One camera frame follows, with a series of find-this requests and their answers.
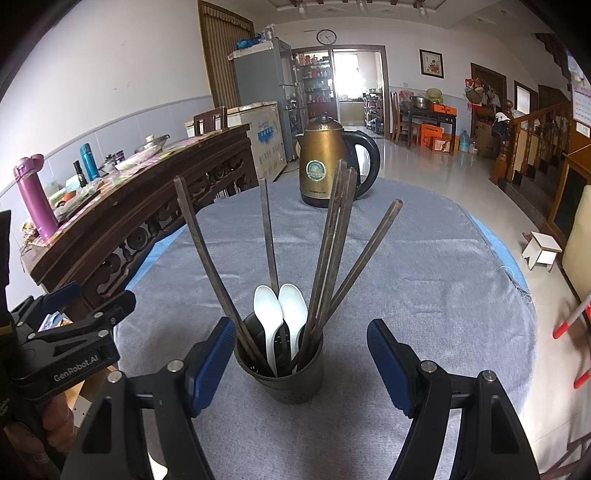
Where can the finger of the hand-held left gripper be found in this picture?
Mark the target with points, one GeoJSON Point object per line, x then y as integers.
{"type": "Point", "coordinates": [92, 318]}
{"type": "Point", "coordinates": [60, 297]}

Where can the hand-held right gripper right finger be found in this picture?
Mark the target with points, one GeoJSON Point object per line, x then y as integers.
{"type": "Point", "coordinates": [392, 364]}

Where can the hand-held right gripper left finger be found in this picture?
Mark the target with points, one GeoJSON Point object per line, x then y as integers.
{"type": "Point", "coordinates": [212, 369]}

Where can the dark grey utensil holder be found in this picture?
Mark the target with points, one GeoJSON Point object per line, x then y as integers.
{"type": "Point", "coordinates": [286, 383]}

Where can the person's left hand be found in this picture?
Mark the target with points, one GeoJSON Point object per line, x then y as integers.
{"type": "Point", "coordinates": [57, 422]}

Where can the cardboard box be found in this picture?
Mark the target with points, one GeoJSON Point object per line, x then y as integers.
{"type": "Point", "coordinates": [87, 397]}

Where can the grey table cloth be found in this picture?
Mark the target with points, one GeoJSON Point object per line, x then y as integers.
{"type": "Point", "coordinates": [438, 286]}

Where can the purple thermos bottle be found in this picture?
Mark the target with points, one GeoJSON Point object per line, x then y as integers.
{"type": "Point", "coordinates": [34, 198]}

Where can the dark glass bottle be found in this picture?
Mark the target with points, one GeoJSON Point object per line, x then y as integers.
{"type": "Point", "coordinates": [80, 177]}

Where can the carved wooden sideboard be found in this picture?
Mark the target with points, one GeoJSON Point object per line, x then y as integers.
{"type": "Point", "coordinates": [152, 203]}

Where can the blue thermos bottle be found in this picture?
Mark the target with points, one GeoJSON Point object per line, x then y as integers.
{"type": "Point", "coordinates": [88, 164]}

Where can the small lidded pot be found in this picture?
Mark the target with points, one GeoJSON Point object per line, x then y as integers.
{"type": "Point", "coordinates": [107, 165]}

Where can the white bowl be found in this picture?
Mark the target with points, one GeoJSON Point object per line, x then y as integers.
{"type": "Point", "coordinates": [130, 162]}

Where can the light blue table cover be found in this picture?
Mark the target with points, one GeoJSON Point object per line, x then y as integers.
{"type": "Point", "coordinates": [501, 254]}

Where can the metal pan with lid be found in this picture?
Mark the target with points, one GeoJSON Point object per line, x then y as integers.
{"type": "Point", "coordinates": [151, 145]}

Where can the red plastic chair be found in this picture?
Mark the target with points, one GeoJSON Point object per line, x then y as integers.
{"type": "Point", "coordinates": [570, 321]}

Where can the small white stool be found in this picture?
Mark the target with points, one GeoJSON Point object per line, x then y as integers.
{"type": "Point", "coordinates": [545, 242]}

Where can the gold electric kettle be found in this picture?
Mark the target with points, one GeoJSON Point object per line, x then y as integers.
{"type": "Point", "coordinates": [323, 152]}

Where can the low orange box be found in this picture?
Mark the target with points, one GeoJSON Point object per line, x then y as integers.
{"type": "Point", "coordinates": [443, 146]}

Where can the beige sofa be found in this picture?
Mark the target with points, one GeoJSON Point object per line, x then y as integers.
{"type": "Point", "coordinates": [579, 240]}

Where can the wooden dining chair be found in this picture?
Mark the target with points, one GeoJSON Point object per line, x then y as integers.
{"type": "Point", "coordinates": [210, 121]}

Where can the wooden glass-door cabinet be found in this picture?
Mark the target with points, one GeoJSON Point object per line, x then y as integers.
{"type": "Point", "coordinates": [565, 207]}

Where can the tall orange box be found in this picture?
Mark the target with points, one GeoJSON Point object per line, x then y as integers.
{"type": "Point", "coordinates": [431, 134]}

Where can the clear water jug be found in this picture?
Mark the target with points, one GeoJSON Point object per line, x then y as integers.
{"type": "Point", "coordinates": [465, 141]}

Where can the white chest freezer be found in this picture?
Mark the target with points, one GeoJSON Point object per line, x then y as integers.
{"type": "Point", "coordinates": [265, 138]}

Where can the dark wooden side table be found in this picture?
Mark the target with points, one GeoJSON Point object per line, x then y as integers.
{"type": "Point", "coordinates": [415, 115]}

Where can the flat orange box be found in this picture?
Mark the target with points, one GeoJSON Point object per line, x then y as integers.
{"type": "Point", "coordinates": [443, 110]}

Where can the metal basin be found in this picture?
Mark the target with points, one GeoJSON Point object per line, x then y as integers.
{"type": "Point", "coordinates": [419, 102]}

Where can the wooden stair railing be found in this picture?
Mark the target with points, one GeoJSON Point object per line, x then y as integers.
{"type": "Point", "coordinates": [531, 134]}

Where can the green basket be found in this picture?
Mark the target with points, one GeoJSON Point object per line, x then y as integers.
{"type": "Point", "coordinates": [434, 95]}

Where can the grey refrigerator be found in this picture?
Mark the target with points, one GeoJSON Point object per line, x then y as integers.
{"type": "Point", "coordinates": [258, 78]}

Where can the brown wooden door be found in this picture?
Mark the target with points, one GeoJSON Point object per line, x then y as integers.
{"type": "Point", "coordinates": [226, 55]}

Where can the shelf with bottles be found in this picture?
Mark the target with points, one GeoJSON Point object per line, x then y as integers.
{"type": "Point", "coordinates": [316, 78]}

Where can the framed wall picture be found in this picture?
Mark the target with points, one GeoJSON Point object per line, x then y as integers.
{"type": "Point", "coordinates": [431, 63]}

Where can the pink wall calendar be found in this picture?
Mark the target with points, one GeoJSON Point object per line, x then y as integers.
{"type": "Point", "coordinates": [582, 106]}

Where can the round wall clock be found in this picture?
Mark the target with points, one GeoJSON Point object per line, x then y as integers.
{"type": "Point", "coordinates": [327, 37]}

